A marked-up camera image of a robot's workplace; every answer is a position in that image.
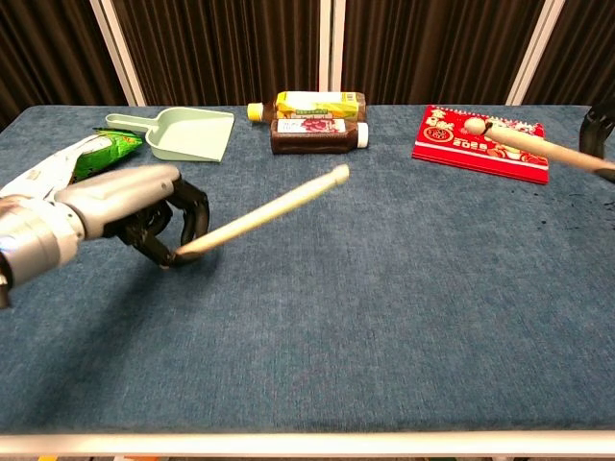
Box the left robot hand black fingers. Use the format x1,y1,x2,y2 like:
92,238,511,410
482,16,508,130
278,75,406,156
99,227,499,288
54,163,211,270

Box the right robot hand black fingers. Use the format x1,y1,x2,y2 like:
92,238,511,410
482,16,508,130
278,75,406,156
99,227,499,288
578,94,615,183

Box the light brown wooden drumstick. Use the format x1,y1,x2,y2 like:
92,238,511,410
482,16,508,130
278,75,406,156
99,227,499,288
462,116,615,177

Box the pale white drumstick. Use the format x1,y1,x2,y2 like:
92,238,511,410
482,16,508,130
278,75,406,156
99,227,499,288
173,163,352,264

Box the green and white snack bag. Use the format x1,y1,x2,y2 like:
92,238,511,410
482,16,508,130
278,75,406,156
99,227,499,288
0,128,146,201

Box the dark pleated curtain panel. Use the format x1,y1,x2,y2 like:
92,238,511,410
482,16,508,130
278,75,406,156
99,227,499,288
522,0,615,114
0,0,129,132
111,0,323,109
341,0,547,108

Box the mint green dustpan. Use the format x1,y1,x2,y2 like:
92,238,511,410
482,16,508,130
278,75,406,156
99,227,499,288
105,107,236,164

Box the red desk calendar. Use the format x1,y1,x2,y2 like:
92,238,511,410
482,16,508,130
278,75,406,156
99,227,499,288
410,104,551,185

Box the brown bottle white pink label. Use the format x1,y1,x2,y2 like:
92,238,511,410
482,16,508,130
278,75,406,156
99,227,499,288
269,118,371,156

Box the brown bottle yellow label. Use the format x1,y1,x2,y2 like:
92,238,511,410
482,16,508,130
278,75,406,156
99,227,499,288
246,89,368,123

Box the blue table cloth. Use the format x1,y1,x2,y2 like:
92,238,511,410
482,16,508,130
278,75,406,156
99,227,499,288
0,104,615,436

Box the white partition frame post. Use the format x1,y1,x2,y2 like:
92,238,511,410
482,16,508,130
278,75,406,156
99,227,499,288
318,0,346,95
88,0,147,109
504,0,575,108

